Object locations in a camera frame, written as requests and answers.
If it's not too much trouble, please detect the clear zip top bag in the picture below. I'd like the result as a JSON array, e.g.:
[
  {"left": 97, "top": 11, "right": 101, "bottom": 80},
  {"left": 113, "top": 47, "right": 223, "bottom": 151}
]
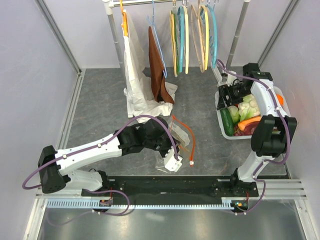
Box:
[{"left": 155, "top": 115, "right": 196, "bottom": 174}]

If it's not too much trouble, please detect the white toothed cable tray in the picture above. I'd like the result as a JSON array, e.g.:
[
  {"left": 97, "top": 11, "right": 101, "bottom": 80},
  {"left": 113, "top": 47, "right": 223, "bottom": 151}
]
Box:
[{"left": 46, "top": 198, "right": 248, "bottom": 210}]

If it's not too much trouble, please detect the grey clothes rack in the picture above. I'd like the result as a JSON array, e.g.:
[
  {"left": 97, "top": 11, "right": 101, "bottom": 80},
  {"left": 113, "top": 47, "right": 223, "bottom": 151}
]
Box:
[{"left": 103, "top": 0, "right": 250, "bottom": 86}]

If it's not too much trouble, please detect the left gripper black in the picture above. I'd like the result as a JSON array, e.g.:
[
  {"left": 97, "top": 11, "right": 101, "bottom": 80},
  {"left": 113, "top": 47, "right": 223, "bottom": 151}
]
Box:
[{"left": 145, "top": 131, "right": 181, "bottom": 161}]

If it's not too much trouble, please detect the orange fruit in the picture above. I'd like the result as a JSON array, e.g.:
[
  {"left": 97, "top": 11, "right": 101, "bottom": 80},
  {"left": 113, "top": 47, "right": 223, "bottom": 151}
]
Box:
[{"left": 276, "top": 94, "right": 284, "bottom": 106}]

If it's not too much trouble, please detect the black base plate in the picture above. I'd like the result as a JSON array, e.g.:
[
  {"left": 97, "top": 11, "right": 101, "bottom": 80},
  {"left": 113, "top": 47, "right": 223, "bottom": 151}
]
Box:
[{"left": 81, "top": 174, "right": 260, "bottom": 201}]

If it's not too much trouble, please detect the cream wooden hanger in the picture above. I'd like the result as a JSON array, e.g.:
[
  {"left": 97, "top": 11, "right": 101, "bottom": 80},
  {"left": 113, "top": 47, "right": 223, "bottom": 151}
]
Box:
[{"left": 183, "top": 5, "right": 190, "bottom": 74}]

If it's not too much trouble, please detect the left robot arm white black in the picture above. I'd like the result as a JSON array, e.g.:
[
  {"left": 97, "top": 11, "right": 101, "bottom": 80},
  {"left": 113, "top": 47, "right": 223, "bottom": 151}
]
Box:
[{"left": 37, "top": 116, "right": 183, "bottom": 197}]

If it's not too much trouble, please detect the red grapes bunch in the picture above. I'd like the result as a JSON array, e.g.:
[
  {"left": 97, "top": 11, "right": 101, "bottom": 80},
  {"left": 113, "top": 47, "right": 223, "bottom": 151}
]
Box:
[{"left": 233, "top": 126, "right": 252, "bottom": 137}]

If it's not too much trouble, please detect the papaya slice orange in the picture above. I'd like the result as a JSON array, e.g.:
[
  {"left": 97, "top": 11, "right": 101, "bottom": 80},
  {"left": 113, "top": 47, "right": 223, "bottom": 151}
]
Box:
[{"left": 237, "top": 115, "right": 262, "bottom": 136}]

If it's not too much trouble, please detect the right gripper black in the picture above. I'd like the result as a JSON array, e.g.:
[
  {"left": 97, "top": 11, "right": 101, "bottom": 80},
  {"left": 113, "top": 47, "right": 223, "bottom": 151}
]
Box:
[{"left": 216, "top": 82, "right": 252, "bottom": 111}]

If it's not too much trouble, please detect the yellow slotted hanger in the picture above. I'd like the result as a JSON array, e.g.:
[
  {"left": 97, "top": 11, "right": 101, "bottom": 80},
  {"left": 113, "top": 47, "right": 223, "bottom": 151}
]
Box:
[{"left": 199, "top": 4, "right": 210, "bottom": 71}]

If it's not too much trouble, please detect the orange hanger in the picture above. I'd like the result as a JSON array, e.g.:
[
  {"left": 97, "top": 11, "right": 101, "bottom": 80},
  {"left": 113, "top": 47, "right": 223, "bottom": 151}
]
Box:
[{"left": 119, "top": 0, "right": 129, "bottom": 37}]

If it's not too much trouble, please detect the green cabbage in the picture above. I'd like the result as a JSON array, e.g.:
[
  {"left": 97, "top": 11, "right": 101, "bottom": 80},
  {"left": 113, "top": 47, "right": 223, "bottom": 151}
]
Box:
[{"left": 227, "top": 105, "right": 241, "bottom": 124}]

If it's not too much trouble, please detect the green cucumber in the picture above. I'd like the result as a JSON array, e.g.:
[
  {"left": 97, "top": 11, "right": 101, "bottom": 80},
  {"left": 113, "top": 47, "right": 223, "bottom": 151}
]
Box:
[{"left": 220, "top": 108, "right": 235, "bottom": 137}]

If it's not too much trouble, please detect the light blue wire hanger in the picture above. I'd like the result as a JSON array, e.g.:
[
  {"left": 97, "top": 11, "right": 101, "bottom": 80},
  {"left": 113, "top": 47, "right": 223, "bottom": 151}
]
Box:
[{"left": 147, "top": 0, "right": 168, "bottom": 78}]

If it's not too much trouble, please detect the teal plastic hanger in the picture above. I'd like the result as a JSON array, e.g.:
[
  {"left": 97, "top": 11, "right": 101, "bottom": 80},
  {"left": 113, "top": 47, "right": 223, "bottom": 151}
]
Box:
[{"left": 177, "top": 5, "right": 185, "bottom": 73}]

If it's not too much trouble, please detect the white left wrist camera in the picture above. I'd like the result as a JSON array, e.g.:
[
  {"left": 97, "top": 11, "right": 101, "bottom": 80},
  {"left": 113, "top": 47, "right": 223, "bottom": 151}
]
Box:
[{"left": 163, "top": 147, "right": 183, "bottom": 173}]

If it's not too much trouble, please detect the white cloth on hanger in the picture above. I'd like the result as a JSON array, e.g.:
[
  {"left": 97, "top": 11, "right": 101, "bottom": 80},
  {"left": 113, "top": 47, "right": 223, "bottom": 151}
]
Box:
[{"left": 123, "top": 10, "right": 178, "bottom": 117}]

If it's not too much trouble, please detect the cauliflower with green leaves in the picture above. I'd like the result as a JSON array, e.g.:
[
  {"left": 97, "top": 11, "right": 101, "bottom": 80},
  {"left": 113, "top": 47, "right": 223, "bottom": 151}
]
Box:
[{"left": 238, "top": 94, "right": 260, "bottom": 122}]

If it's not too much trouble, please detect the white plastic food basket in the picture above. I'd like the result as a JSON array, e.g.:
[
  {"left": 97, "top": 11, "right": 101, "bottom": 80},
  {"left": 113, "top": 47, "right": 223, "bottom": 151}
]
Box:
[{"left": 216, "top": 86, "right": 291, "bottom": 140}]

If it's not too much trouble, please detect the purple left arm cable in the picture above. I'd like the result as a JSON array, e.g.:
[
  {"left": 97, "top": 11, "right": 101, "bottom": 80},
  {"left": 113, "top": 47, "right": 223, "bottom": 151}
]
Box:
[{"left": 22, "top": 114, "right": 181, "bottom": 190}]

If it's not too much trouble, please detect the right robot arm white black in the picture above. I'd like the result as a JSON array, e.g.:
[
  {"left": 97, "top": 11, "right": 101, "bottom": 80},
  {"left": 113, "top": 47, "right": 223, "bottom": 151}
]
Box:
[{"left": 224, "top": 63, "right": 298, "bottom": 197}]

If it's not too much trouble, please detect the yellow wooden hanger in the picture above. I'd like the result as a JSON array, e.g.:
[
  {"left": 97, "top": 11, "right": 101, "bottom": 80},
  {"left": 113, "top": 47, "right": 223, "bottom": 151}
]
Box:
[{"left": 169, "top": 0, "right": 177, "bottom": 77}]

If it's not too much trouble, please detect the brown cloth on hanger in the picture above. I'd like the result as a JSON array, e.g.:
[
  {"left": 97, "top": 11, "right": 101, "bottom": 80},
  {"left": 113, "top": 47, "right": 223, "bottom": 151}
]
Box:
[{"left": 148, "top": 26, "right": 174, "bottom": 104}]

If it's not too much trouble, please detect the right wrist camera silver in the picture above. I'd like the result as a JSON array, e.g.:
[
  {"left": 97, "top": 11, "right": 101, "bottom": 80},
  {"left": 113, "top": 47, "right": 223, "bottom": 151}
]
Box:
[{"left": 221, "top": 72, "right": 237, "bottom": 86}]

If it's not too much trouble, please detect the green hanger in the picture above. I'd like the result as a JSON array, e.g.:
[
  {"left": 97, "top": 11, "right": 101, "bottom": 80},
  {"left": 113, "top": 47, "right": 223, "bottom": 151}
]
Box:
[{"left": 173, "top": 13, "right": 179, "bottom": 75}]

